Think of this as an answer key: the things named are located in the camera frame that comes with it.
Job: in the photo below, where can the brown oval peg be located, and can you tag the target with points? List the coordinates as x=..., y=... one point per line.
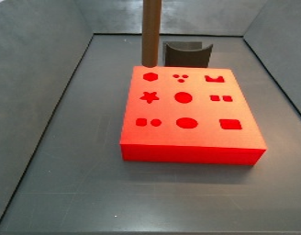
x=151, y=26

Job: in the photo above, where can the red shape-sorting block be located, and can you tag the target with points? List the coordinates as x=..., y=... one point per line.
x=189, y=116

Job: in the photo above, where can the dark grey curved holder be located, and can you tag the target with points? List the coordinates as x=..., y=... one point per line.
x=187, y=54

